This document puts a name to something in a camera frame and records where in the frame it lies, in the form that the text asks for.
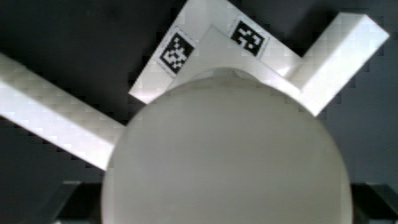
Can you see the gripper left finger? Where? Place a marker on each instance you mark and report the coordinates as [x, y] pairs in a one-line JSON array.
[[71, 207]]

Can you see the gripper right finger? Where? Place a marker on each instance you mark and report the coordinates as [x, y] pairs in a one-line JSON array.
[[375, 204]]

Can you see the white lamp bulb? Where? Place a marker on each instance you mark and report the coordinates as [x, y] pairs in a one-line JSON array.
[[226, 160]]

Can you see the white lamp base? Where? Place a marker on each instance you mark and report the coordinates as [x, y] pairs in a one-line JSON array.
[[215, 40]]

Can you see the white U-shaped fence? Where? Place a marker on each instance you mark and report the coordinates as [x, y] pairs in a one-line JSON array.
[[59, 118]]

